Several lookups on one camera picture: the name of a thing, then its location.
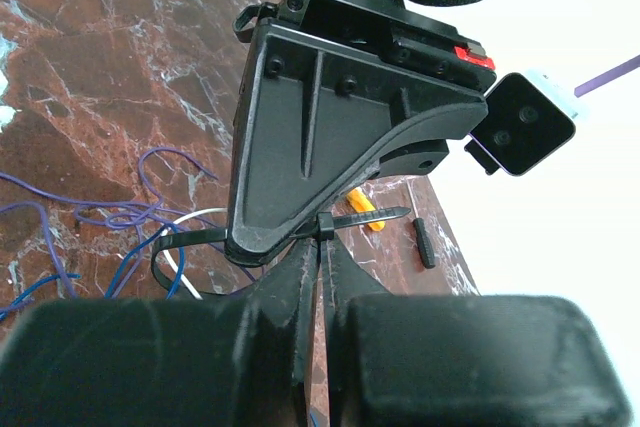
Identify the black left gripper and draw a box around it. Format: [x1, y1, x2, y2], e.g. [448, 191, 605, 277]
[234, 0, 496, 180]

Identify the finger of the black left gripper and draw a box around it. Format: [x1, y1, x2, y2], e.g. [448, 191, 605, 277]
[225, 19, 488, 267]

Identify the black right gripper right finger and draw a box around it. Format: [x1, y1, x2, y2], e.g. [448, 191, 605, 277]
[319, 240, 633, 426]

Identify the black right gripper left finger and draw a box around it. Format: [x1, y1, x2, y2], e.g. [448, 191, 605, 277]
[1, 240, 318, 426]

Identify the thin purple wire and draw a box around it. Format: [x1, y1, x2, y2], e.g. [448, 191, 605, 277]
[0, 146, 261, 318]

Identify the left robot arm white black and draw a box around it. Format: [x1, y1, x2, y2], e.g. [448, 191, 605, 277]
[225, 0, 496, 267]

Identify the small black screwdriver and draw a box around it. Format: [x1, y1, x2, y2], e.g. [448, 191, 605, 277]
[405, 181, 436, 270]

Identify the orange handled screwdriver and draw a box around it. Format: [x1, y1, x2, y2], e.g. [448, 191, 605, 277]
[346, 187, 385, 232]

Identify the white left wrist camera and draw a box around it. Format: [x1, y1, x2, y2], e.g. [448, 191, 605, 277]
[464, 71, 584, 177]

